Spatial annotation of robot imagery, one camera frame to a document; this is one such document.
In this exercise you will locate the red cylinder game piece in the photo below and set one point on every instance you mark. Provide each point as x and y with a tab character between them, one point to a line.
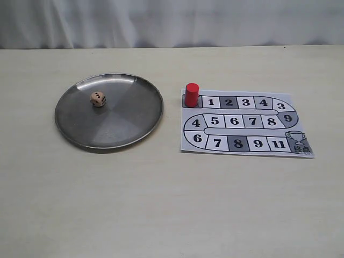
191	95

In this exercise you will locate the wooden die with black dots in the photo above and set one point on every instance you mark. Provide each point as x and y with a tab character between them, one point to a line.
97	99

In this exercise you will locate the round stainless steel plate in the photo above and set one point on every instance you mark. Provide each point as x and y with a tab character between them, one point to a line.
133	109

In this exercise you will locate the printed paper game board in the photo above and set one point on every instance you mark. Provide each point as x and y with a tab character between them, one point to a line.
244	123

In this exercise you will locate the white curtain backdrop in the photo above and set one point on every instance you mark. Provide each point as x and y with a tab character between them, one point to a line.
148	24

